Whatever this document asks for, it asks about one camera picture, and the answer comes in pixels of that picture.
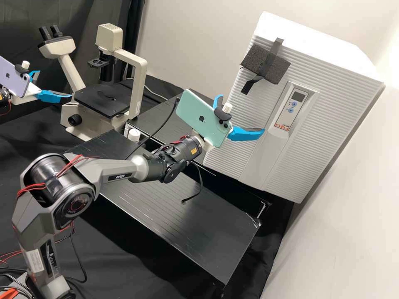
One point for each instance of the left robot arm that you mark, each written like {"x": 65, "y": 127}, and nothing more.
{"x": 4, "y": 99}

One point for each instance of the cream microscope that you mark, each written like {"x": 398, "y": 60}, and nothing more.
{"x": 93, "y": 121}

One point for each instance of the black platform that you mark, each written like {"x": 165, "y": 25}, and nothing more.
{"x": 156, "y": 109}
{"x": 174, "y": 218}

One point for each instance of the white incubator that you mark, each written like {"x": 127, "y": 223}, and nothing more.
{"x": 311, "y": 34}

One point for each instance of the white-capped bottle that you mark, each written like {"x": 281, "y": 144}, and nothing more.
{"x": 134, "y": 135}

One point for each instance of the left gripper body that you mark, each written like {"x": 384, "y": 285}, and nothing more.
{"x": 26, "y": 95}

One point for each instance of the wrist camera phone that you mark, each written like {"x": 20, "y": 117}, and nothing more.
{"x": 14, "y": 78}
{"x": 199, "y": 115}

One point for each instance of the left wrist camera phone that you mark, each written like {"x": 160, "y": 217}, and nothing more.
{"x": 14, "y": 78}

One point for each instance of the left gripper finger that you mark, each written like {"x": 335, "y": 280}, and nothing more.
{"x": 50, "y": 96}
{"x": 35, "y": 75}

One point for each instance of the incubator door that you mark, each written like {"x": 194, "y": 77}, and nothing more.
{"x": 311, "y": 140}

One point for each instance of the right wrist camera phone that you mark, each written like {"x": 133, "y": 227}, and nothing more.
{"x": 199, "y": 115}

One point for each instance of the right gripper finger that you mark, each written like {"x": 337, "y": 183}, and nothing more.
{"x": 217, "y": 99}
{"x": 244, "y": 135}

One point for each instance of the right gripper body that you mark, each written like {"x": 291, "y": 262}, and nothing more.
{"x": 207, "y": 145}

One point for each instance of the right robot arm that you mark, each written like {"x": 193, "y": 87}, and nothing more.
{"x": 93, "y": 174}

